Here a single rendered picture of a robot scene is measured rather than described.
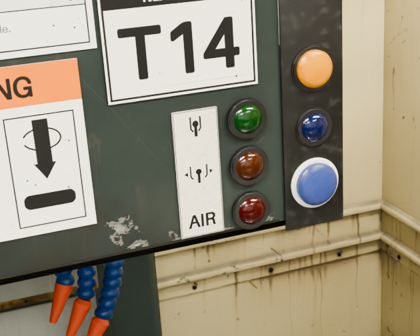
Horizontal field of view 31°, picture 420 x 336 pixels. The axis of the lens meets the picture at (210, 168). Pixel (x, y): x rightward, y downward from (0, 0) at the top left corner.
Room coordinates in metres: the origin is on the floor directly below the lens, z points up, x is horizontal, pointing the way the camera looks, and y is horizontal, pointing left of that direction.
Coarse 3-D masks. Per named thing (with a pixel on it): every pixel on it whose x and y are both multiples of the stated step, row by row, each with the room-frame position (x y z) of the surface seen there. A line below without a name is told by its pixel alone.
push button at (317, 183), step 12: (312, 168) 0.48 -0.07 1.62; (324, 168) 0.48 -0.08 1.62; (300, 180) 0.48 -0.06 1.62; (312, 180) 0.48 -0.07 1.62; (324, 180) 0.48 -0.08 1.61; (336, 180) 0.49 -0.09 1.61; (300, 192) 0.48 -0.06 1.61; (312, 192) 0.48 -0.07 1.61; (324, 192) 0.48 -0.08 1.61; (312, 204) 0.48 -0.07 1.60
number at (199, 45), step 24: (168, 24) 0.46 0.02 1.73; (192, 24) 0.46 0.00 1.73; (216, 24) 0.47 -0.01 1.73; (240, 24) 0.47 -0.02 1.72; (168, 48) 0.46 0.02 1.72; (192, 48) 0.46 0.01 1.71; (216, 48) 0.47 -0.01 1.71; (240, 48) 0.47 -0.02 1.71; (168, 72) 0.46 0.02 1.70; (192, 72) 0.46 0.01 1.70; (216, 72) 0.47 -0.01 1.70; (240, 72) 0.47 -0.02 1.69
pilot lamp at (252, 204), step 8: (248, 200) 0.47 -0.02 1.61; (256, 200) 0.47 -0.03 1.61; (240, 208) 0.47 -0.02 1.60; (248, 208) 0.47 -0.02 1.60; (256, 208) 0.47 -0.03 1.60; (264, 208) 0.47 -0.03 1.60; (240, 216) 0.47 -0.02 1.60; (248, 216) 0.47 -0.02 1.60; (256, 216) 0.47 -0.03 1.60; (248, 224) 0.47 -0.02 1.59
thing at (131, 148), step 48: (96, 0) 0.45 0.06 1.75; (96, 48) 0.44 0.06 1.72; (96, 96) 0.44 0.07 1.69; (192, 96) 0.46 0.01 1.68; (240, 96) 0.47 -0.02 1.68; (96, 144) 0.44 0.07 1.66; (144, 144) 0.45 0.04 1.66; (240, 144) 0.47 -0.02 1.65; (96, 192) 0.44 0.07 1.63; (144, 192) 0.45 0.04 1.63; (240, 192) 0.47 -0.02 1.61; (48, 240) 0.43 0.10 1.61; (96, 240) 0.44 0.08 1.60; (144, 240) 0.45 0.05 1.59; (192, 240) 0.47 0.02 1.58
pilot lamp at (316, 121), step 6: (312, 114) 0.49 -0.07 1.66; (318, 114) 0.49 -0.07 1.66; (306, 120) 0.48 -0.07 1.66; (312, 120) 0.48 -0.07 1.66; (318, 120) 0.48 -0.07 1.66; (324, 120) 0.49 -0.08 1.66; (306, 126) 0.48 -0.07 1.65; (312, 126) 0.48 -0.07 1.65; (318, 126) 0.48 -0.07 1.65; (324, 126) 0.49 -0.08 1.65; (306, 132) 0.48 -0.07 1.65; (312, 132) 0.48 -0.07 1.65; (318, 132) 0.48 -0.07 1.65; (324, 132) 0.49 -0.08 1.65; (306, 138) 0.48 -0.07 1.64; (312, 138) 0.48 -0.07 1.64; (318, 138) 0.48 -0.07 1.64
